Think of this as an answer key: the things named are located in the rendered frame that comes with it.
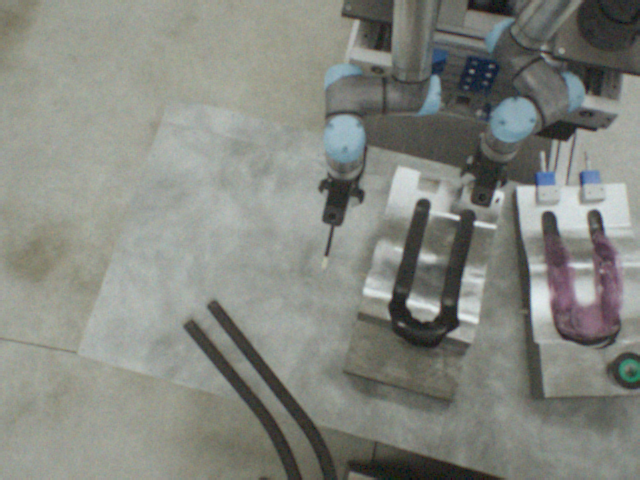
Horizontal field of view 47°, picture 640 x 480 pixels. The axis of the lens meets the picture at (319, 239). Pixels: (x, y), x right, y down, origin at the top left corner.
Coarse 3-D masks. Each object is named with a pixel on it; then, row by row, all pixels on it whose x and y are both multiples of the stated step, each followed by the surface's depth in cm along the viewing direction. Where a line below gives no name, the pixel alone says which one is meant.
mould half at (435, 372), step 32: (416, 192) 173; (448, 192) 172; (384, 224) 171; (448, 224) 171; (480, 224) 170; (384, 256) 169; (448, 256) 169; (480, 256) 169; (384, 288) 163; (416, 288) 164; (480, 288) 165; (384, 320) 162; (352, 352) 166; (384, 352) 166; (416, 352) 166; (448, 352) 166; (416, 384) 164; (448, 384) 164
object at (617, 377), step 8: (624, 352) 156; (632, 352) 156; (616, 360) 156; (624, 360) 156; (632, 360) 156; (608, 368) 157; (616, 368) 155; (632, 368) 158; (608, 376) 158; (616, 376) 155; (624, 376) 155; (632, 376) 157; (616, 384) 156; (624, 384) 155; (632, 384) 154
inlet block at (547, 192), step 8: (544, 160) 177; (544, 168) 176; (536, 176) 175; (544, 176) 175; (552, 176) 175; (536, 184) 176; (544, 184) 174; (552, 184) 174; (536, 192) 175; (544, 192) 173; (552, 192) 172; (536, 200) 175; (544, 200) 172; (552, 200) 172
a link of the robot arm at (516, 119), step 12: (504, 108) 135; (516, 108) 135; (528, 108) 135; (492, 120) 138; (504, 120) 134; (516, 120) 134; (528, 120) 134; (540, 120) 137; (492, 132) 139; (504, 132) 136; (516, 132) 134; (528, 132) 136; (492, 144) 142; (504, 144) 140; (516, 144) 140
